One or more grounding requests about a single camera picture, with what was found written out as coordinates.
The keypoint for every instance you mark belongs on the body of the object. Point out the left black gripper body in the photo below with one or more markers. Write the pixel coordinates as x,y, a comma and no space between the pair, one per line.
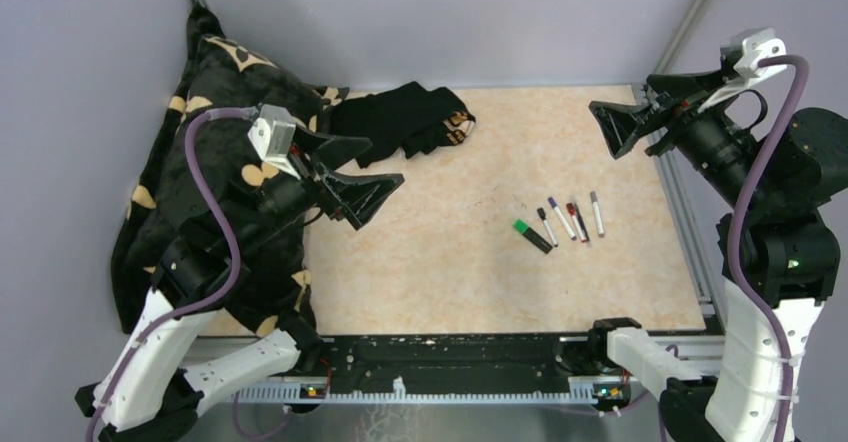
317,185

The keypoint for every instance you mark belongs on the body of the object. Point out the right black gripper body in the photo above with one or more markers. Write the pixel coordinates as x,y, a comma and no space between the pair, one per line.
666,108

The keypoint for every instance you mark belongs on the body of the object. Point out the black thin pen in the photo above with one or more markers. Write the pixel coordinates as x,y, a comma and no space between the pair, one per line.
584,235

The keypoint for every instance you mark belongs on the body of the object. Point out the white pen with clip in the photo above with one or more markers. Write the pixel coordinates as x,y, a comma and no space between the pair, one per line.
564,221

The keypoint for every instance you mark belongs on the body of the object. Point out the black green highlighter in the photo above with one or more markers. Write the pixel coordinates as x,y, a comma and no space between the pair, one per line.
539,242

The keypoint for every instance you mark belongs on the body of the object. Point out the green small cap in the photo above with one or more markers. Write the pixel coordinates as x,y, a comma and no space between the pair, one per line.
523,228

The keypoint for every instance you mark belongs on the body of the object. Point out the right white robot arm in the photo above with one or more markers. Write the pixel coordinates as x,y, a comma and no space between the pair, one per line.
780,258

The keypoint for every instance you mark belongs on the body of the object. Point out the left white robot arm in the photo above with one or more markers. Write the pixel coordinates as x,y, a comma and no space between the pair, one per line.
149,395

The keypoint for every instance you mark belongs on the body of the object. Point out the black folded cloth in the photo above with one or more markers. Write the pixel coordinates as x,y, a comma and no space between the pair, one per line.
409,118

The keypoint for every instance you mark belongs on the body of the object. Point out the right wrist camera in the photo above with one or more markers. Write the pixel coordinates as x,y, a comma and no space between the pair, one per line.
740,58

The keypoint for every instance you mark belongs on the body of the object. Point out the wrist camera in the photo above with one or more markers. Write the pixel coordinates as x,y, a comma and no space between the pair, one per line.
271,136
740,58

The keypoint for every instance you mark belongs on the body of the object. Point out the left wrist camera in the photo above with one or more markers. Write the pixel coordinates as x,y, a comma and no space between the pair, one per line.
271,136

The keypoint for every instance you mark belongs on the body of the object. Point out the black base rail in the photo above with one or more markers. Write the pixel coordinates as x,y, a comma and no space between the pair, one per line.
530,368

